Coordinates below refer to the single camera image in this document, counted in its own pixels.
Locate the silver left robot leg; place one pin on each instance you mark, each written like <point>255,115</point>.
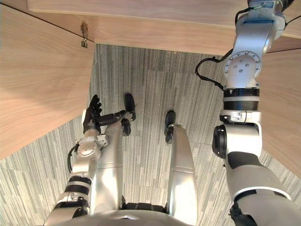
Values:
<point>109,160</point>

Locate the silver robot torso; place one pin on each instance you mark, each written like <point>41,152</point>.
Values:
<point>122,217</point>

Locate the dark robot foot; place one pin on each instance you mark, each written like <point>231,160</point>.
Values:
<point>129,104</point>
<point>169,118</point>

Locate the metal cabinet hinge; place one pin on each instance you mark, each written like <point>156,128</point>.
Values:
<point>84,31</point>

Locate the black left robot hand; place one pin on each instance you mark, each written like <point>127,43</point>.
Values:
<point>92,117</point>

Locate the wooden cabinet body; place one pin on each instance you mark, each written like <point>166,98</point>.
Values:
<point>152,28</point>

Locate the wooden cabinet door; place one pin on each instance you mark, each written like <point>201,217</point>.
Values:
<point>40,82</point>
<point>282,106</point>

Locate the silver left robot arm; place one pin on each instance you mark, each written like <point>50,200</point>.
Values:
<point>80,164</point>

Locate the dark left robot foot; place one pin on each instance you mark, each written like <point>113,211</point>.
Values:
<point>129,104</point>

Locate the silver right robot leg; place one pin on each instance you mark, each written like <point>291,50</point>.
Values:
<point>182,169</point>

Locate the dark right robot foot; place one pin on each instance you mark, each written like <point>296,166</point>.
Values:
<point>169,118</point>

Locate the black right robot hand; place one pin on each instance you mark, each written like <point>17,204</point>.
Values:
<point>287,3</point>

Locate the silver robot leg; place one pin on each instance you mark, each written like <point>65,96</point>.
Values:
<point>182,169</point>
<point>109,160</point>

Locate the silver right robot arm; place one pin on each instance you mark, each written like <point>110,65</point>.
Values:
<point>243,146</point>

